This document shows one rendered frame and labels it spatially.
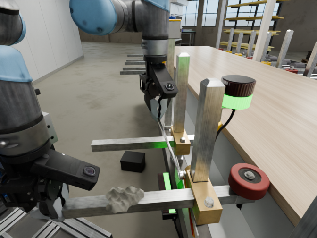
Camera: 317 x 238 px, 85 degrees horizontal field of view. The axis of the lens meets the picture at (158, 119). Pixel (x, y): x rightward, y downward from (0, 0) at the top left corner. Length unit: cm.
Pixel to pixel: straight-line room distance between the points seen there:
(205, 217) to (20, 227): 113
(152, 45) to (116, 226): 120
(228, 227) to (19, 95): 66
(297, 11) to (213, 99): 1144
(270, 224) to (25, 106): 62
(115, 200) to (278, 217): 41
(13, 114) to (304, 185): 55
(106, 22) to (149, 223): 125
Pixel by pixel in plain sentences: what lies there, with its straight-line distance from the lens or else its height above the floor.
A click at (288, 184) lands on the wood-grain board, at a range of 49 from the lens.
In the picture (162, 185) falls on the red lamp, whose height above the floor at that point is 70.
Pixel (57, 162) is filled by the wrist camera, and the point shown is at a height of 98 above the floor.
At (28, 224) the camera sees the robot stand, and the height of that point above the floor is 21.
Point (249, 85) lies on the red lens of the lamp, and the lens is 34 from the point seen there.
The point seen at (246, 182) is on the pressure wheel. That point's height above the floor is 91.
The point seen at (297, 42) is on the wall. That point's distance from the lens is 1183.
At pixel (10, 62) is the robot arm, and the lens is 30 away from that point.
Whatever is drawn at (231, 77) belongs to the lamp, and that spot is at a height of 111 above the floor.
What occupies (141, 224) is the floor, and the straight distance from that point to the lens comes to 139.
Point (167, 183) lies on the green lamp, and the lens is 66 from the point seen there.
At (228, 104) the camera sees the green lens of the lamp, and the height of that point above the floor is 107.
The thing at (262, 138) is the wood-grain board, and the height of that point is 90.
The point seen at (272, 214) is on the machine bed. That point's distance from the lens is 60.
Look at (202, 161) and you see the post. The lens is 41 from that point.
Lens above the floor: 120
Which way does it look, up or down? 29 degrees down
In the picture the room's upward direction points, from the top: straight up
